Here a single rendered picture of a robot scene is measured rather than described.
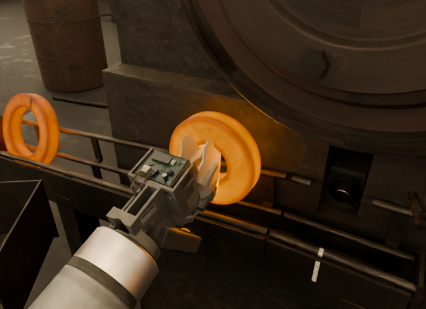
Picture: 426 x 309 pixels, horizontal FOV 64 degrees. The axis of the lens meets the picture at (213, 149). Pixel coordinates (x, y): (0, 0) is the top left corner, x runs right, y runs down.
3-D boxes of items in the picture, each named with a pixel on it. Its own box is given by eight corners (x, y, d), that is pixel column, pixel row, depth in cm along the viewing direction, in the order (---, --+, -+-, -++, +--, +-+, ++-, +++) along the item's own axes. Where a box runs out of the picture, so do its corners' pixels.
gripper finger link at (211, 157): (230, 123, 50) (198, 166, 45) (234, 151, 54) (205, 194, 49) (212, 118, 51) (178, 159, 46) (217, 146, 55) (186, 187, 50)
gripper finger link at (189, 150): (212, 118, 51) (178, 159, 46) (217, 146, 55) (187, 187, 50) (194, 113, 53) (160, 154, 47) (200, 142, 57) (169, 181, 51)
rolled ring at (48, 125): (-5, 102, 87) (8, 102, 90) (9, 173, 88) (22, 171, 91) (38, 84, 78) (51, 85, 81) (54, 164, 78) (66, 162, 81)
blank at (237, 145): (174, 105, 57) (161, 112, 54) (261, 115, 50) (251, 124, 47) (184, 185, 64) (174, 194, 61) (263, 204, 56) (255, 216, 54)
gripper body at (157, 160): (200, 158, 43) (142, 235, 36) (210, 199, 49) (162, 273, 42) (152, 143, 46) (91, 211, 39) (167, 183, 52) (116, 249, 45)
